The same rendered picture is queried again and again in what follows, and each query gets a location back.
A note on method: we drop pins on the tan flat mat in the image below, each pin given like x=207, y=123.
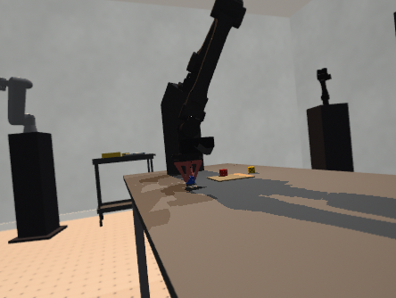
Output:
x=231, y=177

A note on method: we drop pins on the dark blue die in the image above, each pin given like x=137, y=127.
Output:
x=191, y=180

